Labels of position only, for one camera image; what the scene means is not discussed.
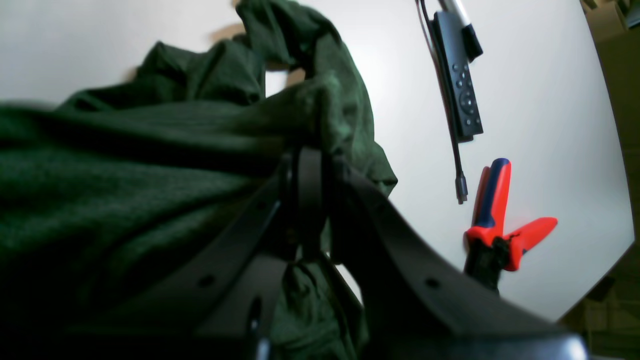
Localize dark green t-shirt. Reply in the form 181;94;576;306
0;0;398;360

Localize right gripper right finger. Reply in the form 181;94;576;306
300;148;590;360

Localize red blue pliers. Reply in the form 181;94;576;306
463;158;558;294

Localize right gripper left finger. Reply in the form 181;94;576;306
65;152;298;360

